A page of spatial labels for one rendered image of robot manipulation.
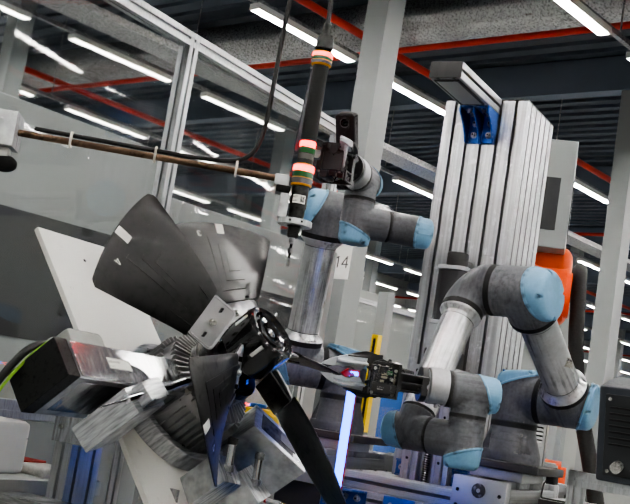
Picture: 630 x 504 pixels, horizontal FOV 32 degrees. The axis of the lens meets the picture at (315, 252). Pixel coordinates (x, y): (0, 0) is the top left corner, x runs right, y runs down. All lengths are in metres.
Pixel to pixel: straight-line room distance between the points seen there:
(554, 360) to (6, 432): 1.22
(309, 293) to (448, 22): 9.58
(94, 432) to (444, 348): 0.83
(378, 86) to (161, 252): 7.58
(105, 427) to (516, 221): 1.54
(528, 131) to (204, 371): 1.60
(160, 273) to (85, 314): 0.25
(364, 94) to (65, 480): 7.55
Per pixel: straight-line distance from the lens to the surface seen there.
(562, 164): 6.26
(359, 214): 2.51
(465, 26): 12.25
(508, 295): 2.41
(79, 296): 2.20
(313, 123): 2.22
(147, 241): 1.99
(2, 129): 2.24
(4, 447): 2.35
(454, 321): 2.41
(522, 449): 2.77
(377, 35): 9.65
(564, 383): 2.64
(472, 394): 2.22
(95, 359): 1.88
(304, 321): 2.92
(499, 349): 3.03
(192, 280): 2.02
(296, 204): 2.19
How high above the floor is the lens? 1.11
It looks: 8 degrees up
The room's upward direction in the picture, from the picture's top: 9 degrees clockwise
